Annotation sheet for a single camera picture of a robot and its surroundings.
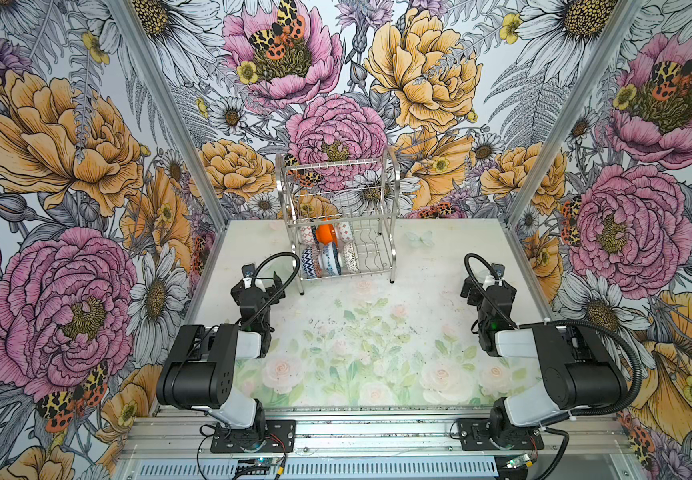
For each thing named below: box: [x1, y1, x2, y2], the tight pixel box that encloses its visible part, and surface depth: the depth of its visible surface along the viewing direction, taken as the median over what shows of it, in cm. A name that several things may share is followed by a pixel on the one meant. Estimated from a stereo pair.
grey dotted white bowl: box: [343, 241, 361, 273], surface depth 96 cm
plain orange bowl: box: [316, 224, 339, 247], surface depth 104 cm
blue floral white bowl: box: [321, 241, 342, 276], surface depth 96 cm
